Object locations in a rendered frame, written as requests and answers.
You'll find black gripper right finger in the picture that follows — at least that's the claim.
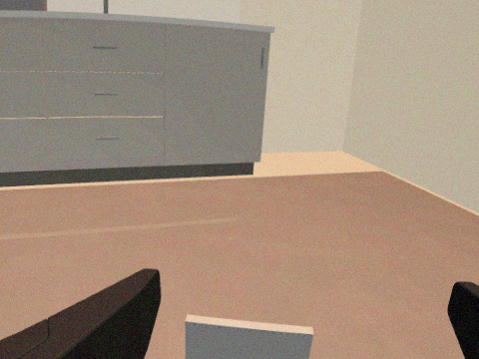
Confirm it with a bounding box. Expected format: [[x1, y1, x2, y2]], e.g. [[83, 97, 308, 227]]
[[447, 280, 479, 359]]

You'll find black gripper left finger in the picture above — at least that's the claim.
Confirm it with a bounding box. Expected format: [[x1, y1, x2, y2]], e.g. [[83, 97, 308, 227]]
[[0, 268, 161, 359]]

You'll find beige dish rack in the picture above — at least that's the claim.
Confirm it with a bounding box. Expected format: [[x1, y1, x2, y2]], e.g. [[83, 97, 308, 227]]
[[185, 314, 312, 359]]

